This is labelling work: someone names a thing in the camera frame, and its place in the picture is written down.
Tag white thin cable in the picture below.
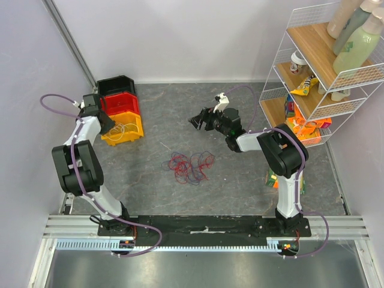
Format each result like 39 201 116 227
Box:
106 121 139 142

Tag purple thin cable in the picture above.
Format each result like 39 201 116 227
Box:
161 151 215 186

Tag red thin cable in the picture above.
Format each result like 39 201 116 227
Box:
167 151 216 184

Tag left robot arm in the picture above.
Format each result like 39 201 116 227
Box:
52 94 136 236

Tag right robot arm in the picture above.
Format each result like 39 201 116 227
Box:
188 108 309 236

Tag red plastic bin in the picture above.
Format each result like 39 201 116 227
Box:
101 92 140 116

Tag yellow plastic bin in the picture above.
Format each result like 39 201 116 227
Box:
101 112 143 146

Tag black plastic bin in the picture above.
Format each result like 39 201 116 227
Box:
97 75 136 96

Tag colourful small carton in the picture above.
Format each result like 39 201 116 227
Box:
284 93 296 118

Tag green orange box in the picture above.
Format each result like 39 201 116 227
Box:
265 169 306 194

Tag yellow snack bag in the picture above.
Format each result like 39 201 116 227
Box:
290 75 319 96

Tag orange snack boxes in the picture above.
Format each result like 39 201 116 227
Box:
285 105 332 145

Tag paper coffee cup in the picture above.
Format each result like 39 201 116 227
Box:
290 50 307 74

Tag small white bottle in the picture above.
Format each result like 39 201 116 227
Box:
317 84 350 102

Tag green lotion bottle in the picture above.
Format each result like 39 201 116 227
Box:
332 7 383 79

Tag beige bottle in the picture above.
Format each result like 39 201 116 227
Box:
326 0 362 39

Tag grey green bottle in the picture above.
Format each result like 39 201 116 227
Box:
332 0 383 56

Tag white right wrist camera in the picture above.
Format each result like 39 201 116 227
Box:
214 92 229 112

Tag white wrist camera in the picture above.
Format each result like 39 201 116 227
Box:
214 92 229 112
73 101 85 110

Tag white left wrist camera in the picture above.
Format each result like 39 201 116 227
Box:
73 101 85 110

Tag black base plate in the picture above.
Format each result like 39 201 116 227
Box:
97 215 311 246

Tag slotted cable duct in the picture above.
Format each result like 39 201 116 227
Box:
55 239 282 253

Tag white wire shelf rack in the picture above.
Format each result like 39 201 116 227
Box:
259 2 383 147

